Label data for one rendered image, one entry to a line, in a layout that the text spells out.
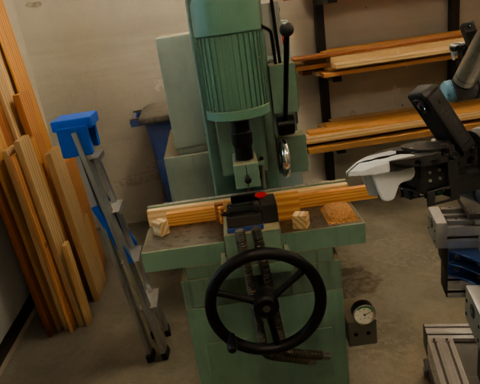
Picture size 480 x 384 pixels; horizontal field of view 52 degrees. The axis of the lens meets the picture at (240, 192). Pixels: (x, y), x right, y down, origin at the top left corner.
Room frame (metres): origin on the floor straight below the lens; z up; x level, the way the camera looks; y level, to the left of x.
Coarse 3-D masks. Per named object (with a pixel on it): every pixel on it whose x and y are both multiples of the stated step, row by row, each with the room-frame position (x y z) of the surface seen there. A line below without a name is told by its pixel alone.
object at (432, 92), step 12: (432, 84) 0.67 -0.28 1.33; (408, 96) 0.70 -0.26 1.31; (420, 96) 0.67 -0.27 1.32; (432, 96) 0.66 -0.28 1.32; (444, 96) 0.66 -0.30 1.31; (420, 108) 0.68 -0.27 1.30; (432, 108) 0.66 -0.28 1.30; (444, 108) 0.66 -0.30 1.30; (432, 120) 0.68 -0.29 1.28; (444, 120) 0.66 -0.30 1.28; (456, 120) 0.66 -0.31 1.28; (432, 132) 0.70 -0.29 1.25; (444, 132) 0.67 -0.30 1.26; (456, 132) 0.66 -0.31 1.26; (468, 132) 0.66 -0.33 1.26; (456, 144) 0.66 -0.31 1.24; (468, 144) 0.66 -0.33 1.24
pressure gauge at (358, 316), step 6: (360, 300) 1.13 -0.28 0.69; (366, 300) 1.13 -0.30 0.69; (354, 306) 1.12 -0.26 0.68; (360, 306) 1.11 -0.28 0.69; (366, 306) 1.11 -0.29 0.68; (372, 306) 1.11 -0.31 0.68; (354, 312) 1.11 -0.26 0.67; (360, 312) 1.11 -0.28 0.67; (366, 312) 1.11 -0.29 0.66; (372, 312) 1.11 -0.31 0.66; (354, 318) 1.11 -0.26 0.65; (360, 318) 1.11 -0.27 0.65; (366, 318) 1.11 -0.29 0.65; (372, 318) 1.11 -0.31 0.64; (360, 324) 1.11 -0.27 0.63; (366, 324) 1.11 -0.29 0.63
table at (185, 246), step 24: (312, 216) 1.26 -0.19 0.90; (168, 240) 1.23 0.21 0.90; (192, 240) 1.21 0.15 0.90; (216, 240) 1.19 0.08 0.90; (288, 240) 1.17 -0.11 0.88; (312, 240) 1.17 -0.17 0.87; (336, 240) 1.17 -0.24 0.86; (360, 240) 1.17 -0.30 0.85; (144, 264) 1.18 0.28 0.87; (168, 264) 1.18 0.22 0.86; (192, 264) 1.18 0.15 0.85; (288, 264) 1.08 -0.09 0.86
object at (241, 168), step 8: (232, 160) 1.36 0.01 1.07; (248, 160) 1.32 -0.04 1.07; (256, 160) 1.31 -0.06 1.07; (240, 168) 1.29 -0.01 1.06; (248, 168) 1.29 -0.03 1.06; (256, 168) 1.29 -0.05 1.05; (240, 176) 1.29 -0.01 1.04; (256, 176) 1.29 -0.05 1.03; (240, 184) 1.29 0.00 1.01; (248, 184) 1.29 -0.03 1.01; (256, 184) 1.29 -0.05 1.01
